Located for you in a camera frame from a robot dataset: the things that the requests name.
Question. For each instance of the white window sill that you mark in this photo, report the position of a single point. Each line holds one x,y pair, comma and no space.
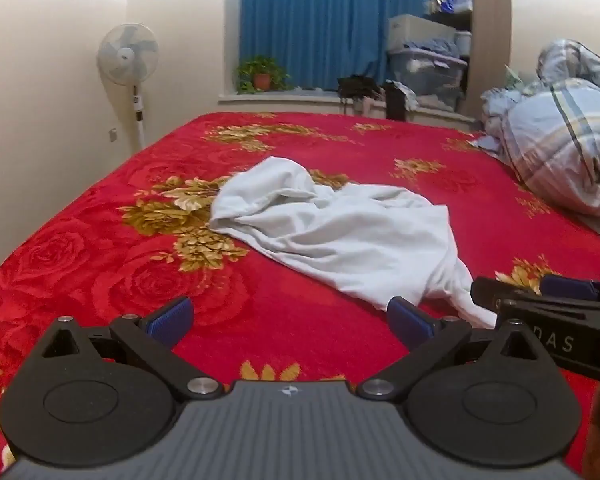
290,99

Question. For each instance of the white crumpled cloth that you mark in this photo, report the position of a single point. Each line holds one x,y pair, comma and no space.
411,96

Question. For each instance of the black bag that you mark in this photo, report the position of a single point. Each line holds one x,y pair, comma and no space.
357,85

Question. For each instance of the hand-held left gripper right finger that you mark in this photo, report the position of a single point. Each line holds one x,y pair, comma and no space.
408,324

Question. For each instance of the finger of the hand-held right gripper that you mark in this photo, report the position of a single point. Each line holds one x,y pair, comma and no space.
570,287
495,292

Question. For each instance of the clear plastic storage bin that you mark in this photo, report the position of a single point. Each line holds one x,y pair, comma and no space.
425,77

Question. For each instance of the green patterned cloth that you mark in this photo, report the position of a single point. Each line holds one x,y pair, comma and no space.
512,76

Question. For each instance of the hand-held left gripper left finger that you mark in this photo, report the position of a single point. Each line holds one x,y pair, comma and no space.
171,321

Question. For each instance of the plaid blue quilt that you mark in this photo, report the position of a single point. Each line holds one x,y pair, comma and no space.
555,130

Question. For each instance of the blue curtain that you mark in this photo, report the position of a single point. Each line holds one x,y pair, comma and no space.
320,20

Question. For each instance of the white standing fan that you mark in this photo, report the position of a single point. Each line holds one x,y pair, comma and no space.
127,52

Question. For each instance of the blue clothes pile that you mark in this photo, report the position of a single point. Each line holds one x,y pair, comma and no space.
437,46

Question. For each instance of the potted green plant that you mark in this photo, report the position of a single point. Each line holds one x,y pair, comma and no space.
262,80

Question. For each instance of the white plastic tub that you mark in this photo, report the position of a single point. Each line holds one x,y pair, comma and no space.
463,42

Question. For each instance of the white storage box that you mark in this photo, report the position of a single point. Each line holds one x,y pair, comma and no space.
415,27

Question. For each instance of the red floral blanket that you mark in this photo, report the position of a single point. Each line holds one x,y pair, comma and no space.
105,260

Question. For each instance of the white shirt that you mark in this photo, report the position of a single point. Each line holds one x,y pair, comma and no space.
340,230

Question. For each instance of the wooden shelf unit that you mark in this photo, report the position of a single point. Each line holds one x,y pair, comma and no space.
490,35

